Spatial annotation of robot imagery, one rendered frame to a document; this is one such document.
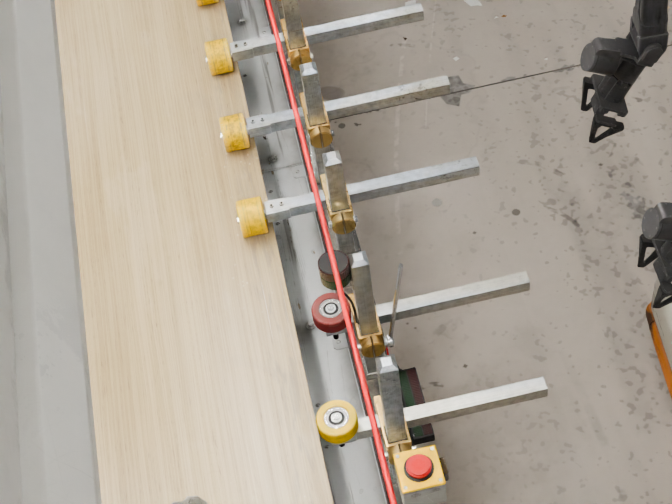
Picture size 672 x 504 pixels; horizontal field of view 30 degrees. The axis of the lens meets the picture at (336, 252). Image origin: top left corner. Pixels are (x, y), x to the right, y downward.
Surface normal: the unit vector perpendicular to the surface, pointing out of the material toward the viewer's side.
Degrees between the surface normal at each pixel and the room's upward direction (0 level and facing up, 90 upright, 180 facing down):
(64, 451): 61
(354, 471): 0
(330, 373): 0
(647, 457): 0
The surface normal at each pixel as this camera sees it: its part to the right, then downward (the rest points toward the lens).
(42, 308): 0.80, -0.48
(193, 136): -0.10, -0.59
